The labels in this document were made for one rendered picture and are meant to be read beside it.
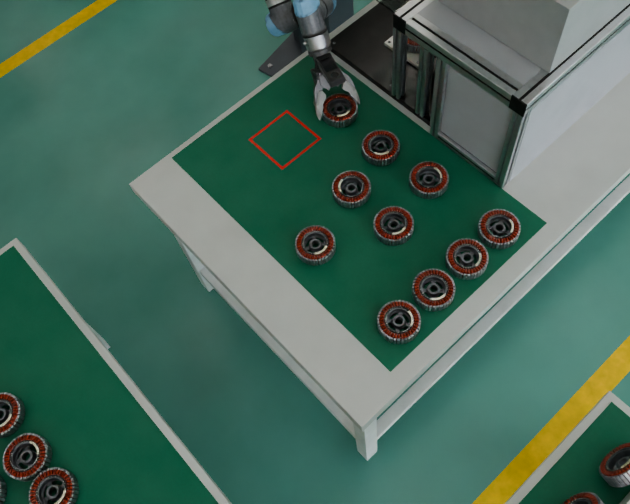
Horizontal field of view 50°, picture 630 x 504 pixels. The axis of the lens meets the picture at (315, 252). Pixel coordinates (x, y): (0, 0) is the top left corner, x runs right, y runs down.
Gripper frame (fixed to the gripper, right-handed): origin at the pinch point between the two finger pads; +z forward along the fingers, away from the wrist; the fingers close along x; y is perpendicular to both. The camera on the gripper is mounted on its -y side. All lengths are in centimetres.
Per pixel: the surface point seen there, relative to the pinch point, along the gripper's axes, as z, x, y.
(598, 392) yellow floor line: 118, -51, -39
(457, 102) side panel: -0.9, -24.6, -30.9
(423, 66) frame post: -10.7, -21.1, -21.5
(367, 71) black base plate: -6.1, -14.2, 8.2
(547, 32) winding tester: -19, -39, -56
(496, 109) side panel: -1, -28, -45
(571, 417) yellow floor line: 120, -38, -42
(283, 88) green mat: -8.9, 11.7, 15.9
